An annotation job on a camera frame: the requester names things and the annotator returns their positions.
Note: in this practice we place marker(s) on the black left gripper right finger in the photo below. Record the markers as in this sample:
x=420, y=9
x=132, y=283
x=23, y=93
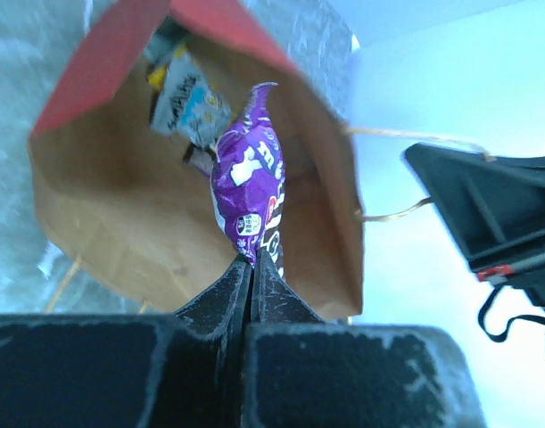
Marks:
x=300, y=371

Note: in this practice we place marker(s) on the red paper bag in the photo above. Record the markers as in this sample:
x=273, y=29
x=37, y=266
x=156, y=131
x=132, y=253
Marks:
x=111, y=193

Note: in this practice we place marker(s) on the purple candy packet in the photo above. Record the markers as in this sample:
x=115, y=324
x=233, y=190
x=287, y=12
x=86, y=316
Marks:
x=248, y=181

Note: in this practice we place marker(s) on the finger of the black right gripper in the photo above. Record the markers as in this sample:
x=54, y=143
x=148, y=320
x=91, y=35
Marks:
x=494, y=209

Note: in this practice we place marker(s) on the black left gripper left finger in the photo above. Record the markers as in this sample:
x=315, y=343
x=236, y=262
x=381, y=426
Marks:
x=168, y=370

